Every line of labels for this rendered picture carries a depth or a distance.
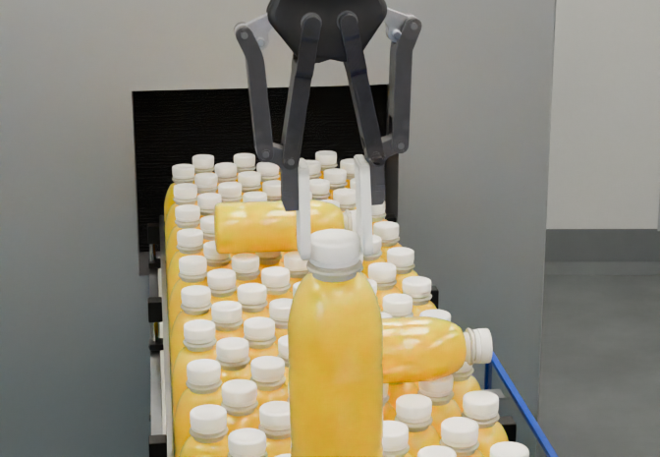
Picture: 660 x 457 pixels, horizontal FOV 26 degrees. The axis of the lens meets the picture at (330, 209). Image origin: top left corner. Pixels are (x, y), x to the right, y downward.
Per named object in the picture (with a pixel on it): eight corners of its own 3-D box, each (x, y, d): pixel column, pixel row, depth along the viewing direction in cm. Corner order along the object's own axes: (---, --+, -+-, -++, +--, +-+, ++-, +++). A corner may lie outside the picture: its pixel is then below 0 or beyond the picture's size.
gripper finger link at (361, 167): (353, 154, 106) (363, 153, 106) (357, 245, 108) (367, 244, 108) (359, 164, 103) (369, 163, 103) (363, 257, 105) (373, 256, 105)
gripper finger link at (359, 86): (328, 10, 103) (347, 4, 103) (363, 155, 106) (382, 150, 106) (335, 18, 99) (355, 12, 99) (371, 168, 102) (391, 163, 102)
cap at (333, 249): (337, 279, 104) (337, 257, 103) (297, 267, 106) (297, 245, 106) (370, 263, 107) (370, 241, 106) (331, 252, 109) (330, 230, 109)
